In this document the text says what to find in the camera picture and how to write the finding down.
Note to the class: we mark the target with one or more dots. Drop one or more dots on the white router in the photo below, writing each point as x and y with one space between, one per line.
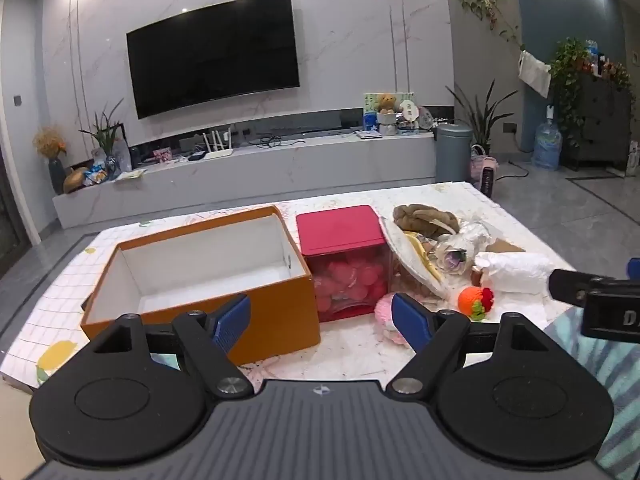
218 150

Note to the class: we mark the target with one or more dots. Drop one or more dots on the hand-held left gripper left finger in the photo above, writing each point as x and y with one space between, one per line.
232 322

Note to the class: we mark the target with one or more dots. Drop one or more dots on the orange cardboard box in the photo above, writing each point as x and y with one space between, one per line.
200 270

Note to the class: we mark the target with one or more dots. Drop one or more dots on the blue water jug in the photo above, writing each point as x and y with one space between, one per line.
547 144

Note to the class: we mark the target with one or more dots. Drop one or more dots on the orange knitted fruit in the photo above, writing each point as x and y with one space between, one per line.
471 302

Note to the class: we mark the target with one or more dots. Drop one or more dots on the wall vine with flowers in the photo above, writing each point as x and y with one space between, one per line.
487 10

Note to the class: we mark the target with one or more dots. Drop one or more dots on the yellow paper sheet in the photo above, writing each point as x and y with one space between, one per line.
131 175

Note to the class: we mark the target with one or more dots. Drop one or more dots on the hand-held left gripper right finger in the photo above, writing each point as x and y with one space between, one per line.
410 317

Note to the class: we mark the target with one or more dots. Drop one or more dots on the trailing pothos plant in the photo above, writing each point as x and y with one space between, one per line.
570 77

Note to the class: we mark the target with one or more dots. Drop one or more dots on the brown loofah sponge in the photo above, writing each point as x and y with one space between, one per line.
425 217

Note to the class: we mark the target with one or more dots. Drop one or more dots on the white round fan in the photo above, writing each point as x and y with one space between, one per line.
410 110

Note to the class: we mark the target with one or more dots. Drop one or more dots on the black flat television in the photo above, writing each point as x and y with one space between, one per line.
215 55

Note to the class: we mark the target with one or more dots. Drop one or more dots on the clear box with red lid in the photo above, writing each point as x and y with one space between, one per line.
345 260

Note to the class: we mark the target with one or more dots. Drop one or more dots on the dark drawer cabinet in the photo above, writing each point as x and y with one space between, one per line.
602 125

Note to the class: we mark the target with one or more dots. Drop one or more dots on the teal striped blanket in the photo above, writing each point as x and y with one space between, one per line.
600 390

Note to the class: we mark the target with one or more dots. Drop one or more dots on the green printed gift box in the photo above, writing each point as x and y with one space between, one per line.
372 100

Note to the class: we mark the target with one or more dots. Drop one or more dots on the potted snake plant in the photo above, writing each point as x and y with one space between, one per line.
482 120

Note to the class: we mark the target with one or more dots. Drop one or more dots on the pink lace tablecloth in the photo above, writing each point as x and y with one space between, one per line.
350 350

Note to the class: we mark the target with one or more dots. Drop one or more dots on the grey marble television cabinet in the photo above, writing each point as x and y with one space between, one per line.
280 170

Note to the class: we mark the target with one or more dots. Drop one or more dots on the crumpled silver plastic bag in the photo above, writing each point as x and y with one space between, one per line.
457 252

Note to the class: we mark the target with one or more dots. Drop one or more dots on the dark glass door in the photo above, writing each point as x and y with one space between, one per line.
10 210

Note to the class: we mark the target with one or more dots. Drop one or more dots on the green plant in glass vase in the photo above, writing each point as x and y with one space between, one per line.
106 135

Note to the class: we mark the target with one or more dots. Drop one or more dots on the white paper bag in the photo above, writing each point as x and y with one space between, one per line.
634 157

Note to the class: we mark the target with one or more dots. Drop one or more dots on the brown teddy bear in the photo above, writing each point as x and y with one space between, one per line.
386 103

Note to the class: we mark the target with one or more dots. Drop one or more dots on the snack packets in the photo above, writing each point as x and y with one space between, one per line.
96 175

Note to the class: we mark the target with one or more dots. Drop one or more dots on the clear plastic bag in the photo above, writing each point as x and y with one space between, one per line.
123 154

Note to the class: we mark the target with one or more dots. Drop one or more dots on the white grid tablecloth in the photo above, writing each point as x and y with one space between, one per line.
65 285

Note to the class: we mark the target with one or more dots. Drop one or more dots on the pink knitted toy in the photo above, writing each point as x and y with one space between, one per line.
386 312

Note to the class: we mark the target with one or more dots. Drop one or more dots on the golden brown gourd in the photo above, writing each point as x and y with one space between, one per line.
75 180

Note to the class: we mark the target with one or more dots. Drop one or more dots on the pink space heater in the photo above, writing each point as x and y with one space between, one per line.
485 172

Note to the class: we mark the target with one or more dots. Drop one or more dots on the brown cardboard piece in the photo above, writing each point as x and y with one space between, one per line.
506 246

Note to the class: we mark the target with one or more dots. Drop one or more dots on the blue tissue pack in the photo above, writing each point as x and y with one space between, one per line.
371 122

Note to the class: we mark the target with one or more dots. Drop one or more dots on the grey round trash bin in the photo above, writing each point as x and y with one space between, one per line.
454 152

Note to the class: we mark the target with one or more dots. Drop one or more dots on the dried flowers in dark vase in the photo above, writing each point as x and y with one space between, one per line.
51 152

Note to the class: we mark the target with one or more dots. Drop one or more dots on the white hanging bag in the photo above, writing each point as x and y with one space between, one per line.
534 75

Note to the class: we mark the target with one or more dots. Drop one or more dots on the pink photo card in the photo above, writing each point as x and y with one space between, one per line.
162 155

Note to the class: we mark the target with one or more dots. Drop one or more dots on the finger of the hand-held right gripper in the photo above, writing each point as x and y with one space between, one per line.
567 286
634 268

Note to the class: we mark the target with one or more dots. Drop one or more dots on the white flat device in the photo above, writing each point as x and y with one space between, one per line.
369 134

